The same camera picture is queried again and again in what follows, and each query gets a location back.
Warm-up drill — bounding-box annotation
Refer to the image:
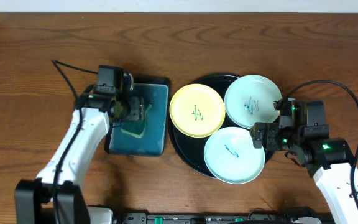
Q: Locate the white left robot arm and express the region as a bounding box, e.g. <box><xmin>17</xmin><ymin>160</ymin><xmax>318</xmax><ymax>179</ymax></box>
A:
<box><xmin>14</xmin><ymin>93</ymin><xmax>145</xmax><ymax>223</ymax></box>

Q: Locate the mint plate with large scribble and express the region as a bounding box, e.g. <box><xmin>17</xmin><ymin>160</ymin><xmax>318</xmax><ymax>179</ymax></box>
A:
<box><xmin>224</xmin><ymin>75</ymin><xmax>282</xmax><ymax>129</ymax></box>

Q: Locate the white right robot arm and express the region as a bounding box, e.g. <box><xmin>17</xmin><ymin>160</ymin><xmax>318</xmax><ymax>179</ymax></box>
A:
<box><xmin>250</xmin><ymin>123</ymin><xmax>358</xmax><ymax>223</ymax></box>

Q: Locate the black rectangular water tray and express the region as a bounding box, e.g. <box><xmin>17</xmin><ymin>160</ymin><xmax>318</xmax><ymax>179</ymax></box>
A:
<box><xmin>104</xmin><ymin>78</ymin><xmax>170</xmax><ymax>157</ymax></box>

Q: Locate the round black serving tray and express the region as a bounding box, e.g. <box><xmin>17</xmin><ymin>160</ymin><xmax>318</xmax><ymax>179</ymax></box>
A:
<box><xmin>167</xmin><ymin>73</ymin><xmax>276</xmax><ymax>179</ymax></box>

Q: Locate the mint plate with small scribble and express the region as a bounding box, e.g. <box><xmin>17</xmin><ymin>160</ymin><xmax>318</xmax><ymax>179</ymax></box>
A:
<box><xmin>204</xmin><ymin>127</ymin><xmax>265</xmax><ymax>184</ymax></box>

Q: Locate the yellow plate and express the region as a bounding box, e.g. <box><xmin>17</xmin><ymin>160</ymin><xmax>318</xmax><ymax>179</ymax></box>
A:
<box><xmin>169</xmin><ymin>83</ymin><xmax>226</xmax><ymax>138</ymax></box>

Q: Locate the green yellow sponge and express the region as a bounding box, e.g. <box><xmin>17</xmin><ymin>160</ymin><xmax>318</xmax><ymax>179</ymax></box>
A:
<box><xmin>121</xmin><ymin>103</ymin><xmax>152</xmax><ymax>139</ymax></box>

